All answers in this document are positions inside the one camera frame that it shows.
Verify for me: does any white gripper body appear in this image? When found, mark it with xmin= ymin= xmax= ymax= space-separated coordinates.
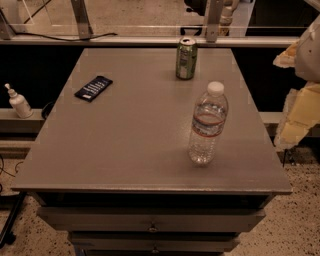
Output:
xmin=295 ymin=15 xmax=320 ymax=82

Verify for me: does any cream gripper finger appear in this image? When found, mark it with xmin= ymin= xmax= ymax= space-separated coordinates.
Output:
xmin=273 ymin=42 xmax=298 ymax=68
xmin=274 ymin=82 xmax=320 ymax=151

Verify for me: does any clear plastic water bottle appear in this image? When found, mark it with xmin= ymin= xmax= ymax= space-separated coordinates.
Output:
xmin=188 ymin=81 xmax=229 ymax=166

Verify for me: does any white pump dispenser bottle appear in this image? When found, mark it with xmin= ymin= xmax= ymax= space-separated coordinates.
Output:
xmin=5 ymin=83 xmax=33 ymax=119

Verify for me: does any green soda can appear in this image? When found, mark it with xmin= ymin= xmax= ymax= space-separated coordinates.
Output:
xmin=176 ymin=36 xmax=198 ymax=80

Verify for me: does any dark blue flat packet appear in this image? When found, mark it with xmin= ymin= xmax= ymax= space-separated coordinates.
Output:
xmin=74 ymin=76 xmax=113 ymax=102

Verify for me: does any grey lower drawer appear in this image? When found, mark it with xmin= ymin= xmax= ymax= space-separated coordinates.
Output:
xmin=68 ymin=232 xmax=239 ymax=252

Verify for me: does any grey drawer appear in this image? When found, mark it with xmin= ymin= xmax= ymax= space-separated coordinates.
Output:
xmin=68 ymin=232 xmax=239 ymax=252
xmin=37 ymin=207 xmax=265 ymax=233

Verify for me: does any grey upper drawer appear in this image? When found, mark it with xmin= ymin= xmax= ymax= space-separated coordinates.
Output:
xmin=37 ymin=207 xmax=265 ymax=233

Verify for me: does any black stand leg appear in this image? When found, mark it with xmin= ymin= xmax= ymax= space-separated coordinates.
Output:
xmin=0 ymin=192 xmax=26 ymax=249

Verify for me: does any metal frame post right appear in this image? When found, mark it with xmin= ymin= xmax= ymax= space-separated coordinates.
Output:
xmin=206 ymin=0 xmax=223 ymax=43

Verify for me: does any metal frame post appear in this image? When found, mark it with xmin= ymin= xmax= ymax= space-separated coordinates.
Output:
xmin=206 ymin=0 xmax=223 ymax=43
xmin=71 ymin=0 xmax=93 ymax=40

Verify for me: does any metal frame post left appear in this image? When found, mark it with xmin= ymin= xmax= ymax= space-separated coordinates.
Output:
xmin=71 ymin=0 xmax=93 ymax=40

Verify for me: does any black cable on ledge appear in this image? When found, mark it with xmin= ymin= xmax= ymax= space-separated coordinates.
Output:
xmin=0 ymin=8 xmax=118 ymax=42

